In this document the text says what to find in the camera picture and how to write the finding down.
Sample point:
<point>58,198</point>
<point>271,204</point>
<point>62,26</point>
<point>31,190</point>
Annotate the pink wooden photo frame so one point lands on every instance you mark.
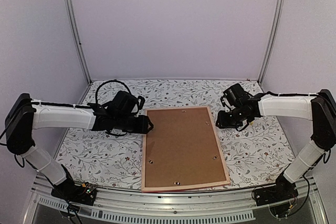
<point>185,149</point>

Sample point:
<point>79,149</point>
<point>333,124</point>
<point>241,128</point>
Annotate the aluminium front rail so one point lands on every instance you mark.
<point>119,205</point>

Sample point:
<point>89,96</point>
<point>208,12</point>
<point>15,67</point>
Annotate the aluminium corner post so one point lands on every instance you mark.
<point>77,40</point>
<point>271,41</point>

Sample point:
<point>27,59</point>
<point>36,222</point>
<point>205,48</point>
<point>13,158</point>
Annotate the left aluminium corner post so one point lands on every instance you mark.
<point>77,40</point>

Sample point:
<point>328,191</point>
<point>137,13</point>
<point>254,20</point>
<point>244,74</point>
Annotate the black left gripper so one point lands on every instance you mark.
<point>143,126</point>

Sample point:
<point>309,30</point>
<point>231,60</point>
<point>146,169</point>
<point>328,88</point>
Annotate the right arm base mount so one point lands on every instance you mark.
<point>282,190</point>

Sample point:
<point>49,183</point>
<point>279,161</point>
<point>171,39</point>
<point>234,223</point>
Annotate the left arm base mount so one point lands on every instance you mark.
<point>84,193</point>

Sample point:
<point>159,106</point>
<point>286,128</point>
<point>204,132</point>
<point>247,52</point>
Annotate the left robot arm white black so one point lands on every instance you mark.
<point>31,125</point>

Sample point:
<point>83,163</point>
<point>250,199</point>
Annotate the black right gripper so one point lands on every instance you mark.
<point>223,123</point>

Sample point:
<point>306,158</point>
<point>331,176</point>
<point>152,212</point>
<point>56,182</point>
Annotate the right aluminium corner post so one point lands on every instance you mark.
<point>271,41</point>

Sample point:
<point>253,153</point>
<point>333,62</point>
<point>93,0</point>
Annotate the floral patterned table mat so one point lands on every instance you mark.
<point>254,156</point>

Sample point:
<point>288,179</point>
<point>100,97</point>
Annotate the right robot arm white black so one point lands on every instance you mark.
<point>308,119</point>

